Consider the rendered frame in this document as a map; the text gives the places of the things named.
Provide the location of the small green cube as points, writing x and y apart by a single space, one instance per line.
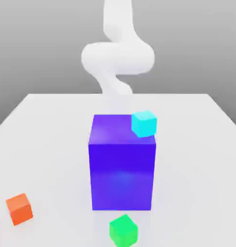
123 230

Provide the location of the small orange cube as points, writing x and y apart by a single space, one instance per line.
19 209

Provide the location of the small cyan cube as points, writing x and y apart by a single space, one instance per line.
144 124

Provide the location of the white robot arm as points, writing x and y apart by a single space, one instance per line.
118 57

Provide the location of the large purple box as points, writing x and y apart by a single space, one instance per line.
121 173

